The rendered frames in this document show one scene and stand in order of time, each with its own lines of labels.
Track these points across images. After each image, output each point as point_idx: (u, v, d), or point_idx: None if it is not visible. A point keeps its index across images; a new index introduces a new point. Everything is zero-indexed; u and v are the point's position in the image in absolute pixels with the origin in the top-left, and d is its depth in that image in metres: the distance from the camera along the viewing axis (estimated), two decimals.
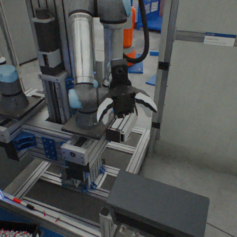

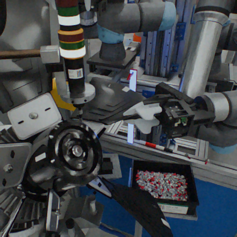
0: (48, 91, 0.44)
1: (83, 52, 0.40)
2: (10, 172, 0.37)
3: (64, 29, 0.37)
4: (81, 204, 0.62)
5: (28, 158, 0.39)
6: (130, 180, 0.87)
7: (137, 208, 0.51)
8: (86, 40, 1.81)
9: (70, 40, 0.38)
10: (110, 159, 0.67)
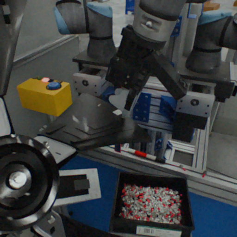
0: (0, 96, 0.34)
1: None
2: None
3: None
4: None
5: None
6: None
7: None
8: (77, 37, 1.69)
9: None
10: (86, 175, 0.55)
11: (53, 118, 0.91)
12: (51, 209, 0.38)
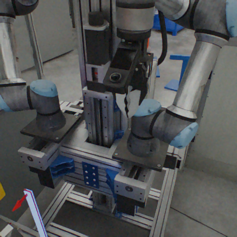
0: None
1: None
2: None
3: None
4: None
5: None
6: None
7: None
8: None
9: None
10: None
11: None
12: None
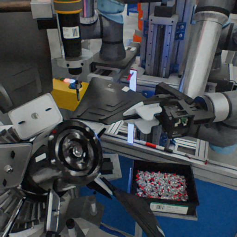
0: (105, 124, 0.52)
1: (78, 5, 0.36)
2: (33, 117, 0.43)
3: None
4: (81, 204, 0.62)
5: (49, 126, 0.44)
6: (130, 180, 0.87)
7: None
8: (86, 40, 1.81)
9: None
10: (110, 159, 0.67)
11: None
12: (60, 213, 0.42)
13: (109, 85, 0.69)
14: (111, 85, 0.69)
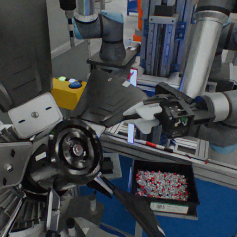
0: (105, 127, 0.52)
1: None
2: (33, 116, 0.43)
3: None
4: (81, 204, 0.62)
5: (49, 125, 0.44)
6: (130, 180, 0.87)
7: None
8: (86, 39, 1.80)
9: None
10: (110, 158, 0.67)
11: None
12: (60, 212, 0.42)
13: (110, 79, 0.68)
14: (111, 80, 0.68)
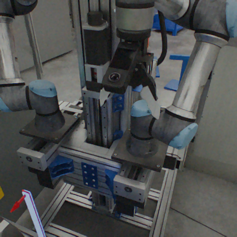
0: None
1: None
2: None
3: None
4: None
5: None
6: None
7: None
8: None
9: None
10: None
11: None
12: None
13: None
14: None
